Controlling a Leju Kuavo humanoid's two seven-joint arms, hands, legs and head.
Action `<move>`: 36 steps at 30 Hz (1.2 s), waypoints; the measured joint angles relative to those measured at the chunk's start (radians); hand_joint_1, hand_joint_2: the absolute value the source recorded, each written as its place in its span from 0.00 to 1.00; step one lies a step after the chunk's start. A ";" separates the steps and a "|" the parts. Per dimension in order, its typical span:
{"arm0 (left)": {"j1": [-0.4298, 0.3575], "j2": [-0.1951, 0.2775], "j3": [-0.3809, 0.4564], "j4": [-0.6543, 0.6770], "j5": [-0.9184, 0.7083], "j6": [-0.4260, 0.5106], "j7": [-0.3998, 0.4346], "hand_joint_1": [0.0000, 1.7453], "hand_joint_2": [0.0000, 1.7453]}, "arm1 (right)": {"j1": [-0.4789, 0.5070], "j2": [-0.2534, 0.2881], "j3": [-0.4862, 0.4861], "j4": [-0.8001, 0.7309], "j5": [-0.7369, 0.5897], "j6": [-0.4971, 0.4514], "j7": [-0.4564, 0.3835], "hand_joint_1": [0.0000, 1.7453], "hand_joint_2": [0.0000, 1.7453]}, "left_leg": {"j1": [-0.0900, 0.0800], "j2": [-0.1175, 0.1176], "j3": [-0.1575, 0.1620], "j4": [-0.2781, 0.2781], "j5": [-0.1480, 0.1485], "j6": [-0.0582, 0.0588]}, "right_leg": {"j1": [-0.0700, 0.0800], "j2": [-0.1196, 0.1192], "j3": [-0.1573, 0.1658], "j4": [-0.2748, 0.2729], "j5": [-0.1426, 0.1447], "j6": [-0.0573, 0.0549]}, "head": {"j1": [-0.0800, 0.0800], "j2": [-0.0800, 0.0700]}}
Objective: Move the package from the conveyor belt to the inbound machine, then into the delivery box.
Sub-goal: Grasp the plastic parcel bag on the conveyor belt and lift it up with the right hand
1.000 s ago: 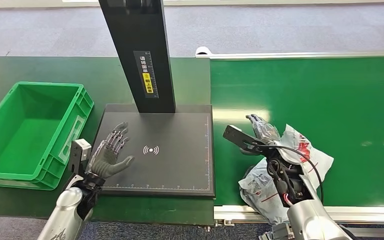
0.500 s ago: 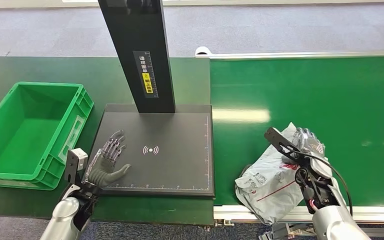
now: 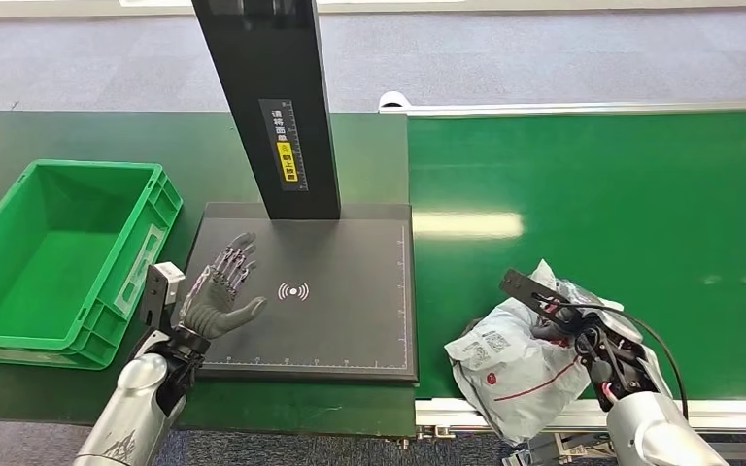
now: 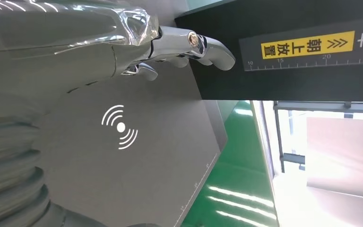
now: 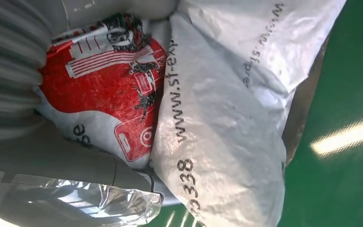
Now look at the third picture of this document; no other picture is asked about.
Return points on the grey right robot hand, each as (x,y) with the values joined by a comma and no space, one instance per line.
(550,329)

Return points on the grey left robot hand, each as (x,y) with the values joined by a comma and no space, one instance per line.
(215,309)

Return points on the white grey plastic mailer package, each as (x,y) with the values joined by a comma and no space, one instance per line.
(514,373)

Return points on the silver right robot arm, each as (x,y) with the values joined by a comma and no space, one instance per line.
(650,431)

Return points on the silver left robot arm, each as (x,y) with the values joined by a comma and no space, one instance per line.
(132,418)

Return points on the green conveyor belt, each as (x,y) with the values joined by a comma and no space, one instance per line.
(604,180)

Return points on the white conveyor roller end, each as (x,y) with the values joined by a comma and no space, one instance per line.
(392,99)

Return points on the clear crate label holder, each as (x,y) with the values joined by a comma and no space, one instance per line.
(138,270)

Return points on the black scanner platform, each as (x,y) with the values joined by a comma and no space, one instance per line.
(347,315)

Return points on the green plastic crate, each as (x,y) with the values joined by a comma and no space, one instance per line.
(51,270)

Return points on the black yellow column label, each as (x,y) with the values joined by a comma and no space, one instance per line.
(284,145)

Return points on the dark green table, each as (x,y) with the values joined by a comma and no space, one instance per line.
(90,135)

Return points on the black scanner column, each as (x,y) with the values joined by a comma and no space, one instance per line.
(263,58)

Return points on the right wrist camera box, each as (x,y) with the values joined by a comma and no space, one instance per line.
(521,288)

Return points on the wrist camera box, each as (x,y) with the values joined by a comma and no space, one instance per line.
(521,288)
(166,283)

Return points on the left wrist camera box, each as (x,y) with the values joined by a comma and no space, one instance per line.
(166,283)

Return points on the metal conveyor leg frame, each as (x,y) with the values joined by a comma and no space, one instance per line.
(540,453)

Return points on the aluminium conveyor rail with brackets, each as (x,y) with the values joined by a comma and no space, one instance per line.
(450,415)

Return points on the slim aluminium conveyor rail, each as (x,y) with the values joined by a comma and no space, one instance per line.
(572,107)

